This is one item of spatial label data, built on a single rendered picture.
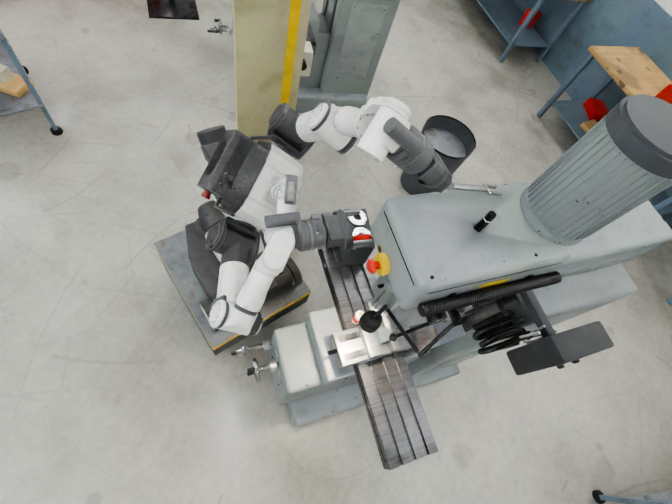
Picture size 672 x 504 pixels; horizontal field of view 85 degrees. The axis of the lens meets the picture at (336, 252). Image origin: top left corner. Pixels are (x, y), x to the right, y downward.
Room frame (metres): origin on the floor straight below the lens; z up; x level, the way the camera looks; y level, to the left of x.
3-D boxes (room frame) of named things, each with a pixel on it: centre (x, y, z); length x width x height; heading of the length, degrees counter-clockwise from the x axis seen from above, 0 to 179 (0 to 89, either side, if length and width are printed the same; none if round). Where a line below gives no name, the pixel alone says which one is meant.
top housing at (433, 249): (0.66, -0.32, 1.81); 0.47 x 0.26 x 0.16; 129
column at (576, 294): (1.04, -0.79, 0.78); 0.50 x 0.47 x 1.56; 129
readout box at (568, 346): (0.58, -0.75, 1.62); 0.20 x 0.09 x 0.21; 129
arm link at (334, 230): (0.57, 0.05, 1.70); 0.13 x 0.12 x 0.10; 38
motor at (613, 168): (0.81, -0.50, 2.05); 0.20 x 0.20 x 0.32
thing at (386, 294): (0.58, -0.22, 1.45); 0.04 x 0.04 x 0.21; 39
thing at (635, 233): (0.97, -0.69, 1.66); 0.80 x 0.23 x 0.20; 129
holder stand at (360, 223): (1.03, -0.05, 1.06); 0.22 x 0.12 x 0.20; 32
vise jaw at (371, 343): (0.57, -0.30, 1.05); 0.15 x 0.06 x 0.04; 39
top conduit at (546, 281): (0.56, -0.42, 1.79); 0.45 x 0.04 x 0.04; 129
